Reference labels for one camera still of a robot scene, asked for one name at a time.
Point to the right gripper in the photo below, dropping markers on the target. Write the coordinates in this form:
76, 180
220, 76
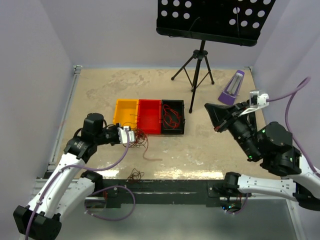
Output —
217, 112

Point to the black plastic bin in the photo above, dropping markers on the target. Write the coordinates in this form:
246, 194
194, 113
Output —
172, 117

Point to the red plastic bin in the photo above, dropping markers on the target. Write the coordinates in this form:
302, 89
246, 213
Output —
149, 116

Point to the orange plastic bin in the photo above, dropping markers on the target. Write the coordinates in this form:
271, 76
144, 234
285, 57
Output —
126, 112

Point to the small brown cable clump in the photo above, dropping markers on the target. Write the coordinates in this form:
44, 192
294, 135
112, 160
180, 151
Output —
135, 176

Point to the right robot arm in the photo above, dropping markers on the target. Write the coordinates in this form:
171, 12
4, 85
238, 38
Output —
273, 147

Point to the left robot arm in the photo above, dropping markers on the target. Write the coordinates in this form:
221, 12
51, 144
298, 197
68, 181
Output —
71, 180

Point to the purple metronome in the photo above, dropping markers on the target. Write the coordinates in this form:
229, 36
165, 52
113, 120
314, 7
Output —
231, 90

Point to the black microphone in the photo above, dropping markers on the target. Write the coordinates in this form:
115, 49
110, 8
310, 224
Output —
251, 117

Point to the black music stand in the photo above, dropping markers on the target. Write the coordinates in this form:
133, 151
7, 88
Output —
235, 22

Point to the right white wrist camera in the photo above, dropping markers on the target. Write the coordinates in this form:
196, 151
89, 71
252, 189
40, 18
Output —
258, 99

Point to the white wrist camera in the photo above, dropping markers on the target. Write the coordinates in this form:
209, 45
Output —
126, 135
258, 99

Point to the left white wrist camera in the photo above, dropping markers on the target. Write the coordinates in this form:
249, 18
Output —
126, 135

